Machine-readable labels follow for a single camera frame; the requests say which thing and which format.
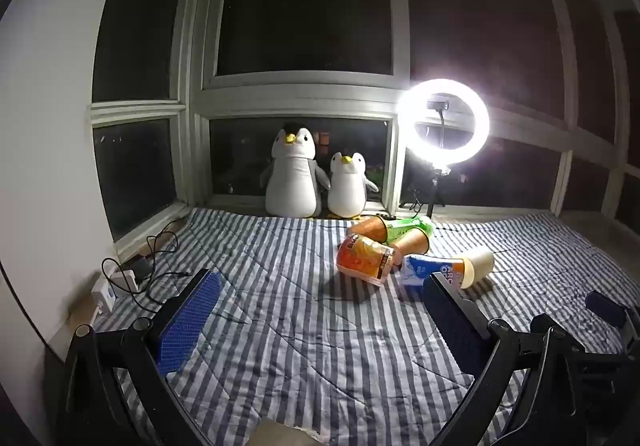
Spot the white power strip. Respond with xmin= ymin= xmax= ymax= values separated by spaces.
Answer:
xmin=92 ymin=268 xmax=139 ymax=315

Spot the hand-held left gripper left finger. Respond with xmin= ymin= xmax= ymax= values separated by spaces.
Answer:
xmin=56 ymin=268 xmax=223 ymax=446

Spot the black tripod stand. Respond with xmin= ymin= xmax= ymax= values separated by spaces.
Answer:
xmin=419 ymin=168 xmax=450 ymax=218

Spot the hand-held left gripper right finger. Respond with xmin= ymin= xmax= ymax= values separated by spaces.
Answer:
xmin=423 ymin=271 xmax=640 ymax=446

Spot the small penguin plush toy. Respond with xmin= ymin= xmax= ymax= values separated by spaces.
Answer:
xmin=327 ymin=152 xmax=380 ymax=219

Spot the large penguin plush toy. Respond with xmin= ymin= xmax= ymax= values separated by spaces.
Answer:
xmin=259 ymin=122 xmax=332 ymax=218

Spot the black ring light cable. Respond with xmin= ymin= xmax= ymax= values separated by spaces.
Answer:
xmin=399 ymin=187 xmax=425 ymax=215

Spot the orange printed cup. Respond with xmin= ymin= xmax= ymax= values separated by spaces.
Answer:
xmin=336 ymin=234 xmax=397 ymax=283

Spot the striped blanket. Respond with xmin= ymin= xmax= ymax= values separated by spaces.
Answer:
xmin=92 ymin=206 xmax=640 ymax=446

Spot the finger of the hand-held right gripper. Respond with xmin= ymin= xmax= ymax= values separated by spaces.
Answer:
xmin=586 ymin=290 xmax=640 ymax=329

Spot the beige cardboard piece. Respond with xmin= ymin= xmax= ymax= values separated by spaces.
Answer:
xmin=248 ymin=418 xmax=322 ymax=446

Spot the blue cup with cream inside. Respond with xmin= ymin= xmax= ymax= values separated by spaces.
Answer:
xmin=401 ymin=248 xmax=496 ymax=290

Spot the green cup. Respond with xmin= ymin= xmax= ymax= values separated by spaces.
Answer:
xmin=350 ymin=215 xmax=435 ymax=243

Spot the black charging cable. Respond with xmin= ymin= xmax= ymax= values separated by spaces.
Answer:
xmin=145 ymin=220 xmax=190 ymax=283

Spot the brown cup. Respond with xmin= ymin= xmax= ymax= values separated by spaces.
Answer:
xmin=389 ymin=228 xmax=432 ymax=257

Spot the white window frame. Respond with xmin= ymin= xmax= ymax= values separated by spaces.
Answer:
xmin=89 ymin=0 xmax=640 ymax=247

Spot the black power strip cable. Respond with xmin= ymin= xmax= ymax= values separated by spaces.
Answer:
xmin=101 ymin=257 xmax=161 ymax=317

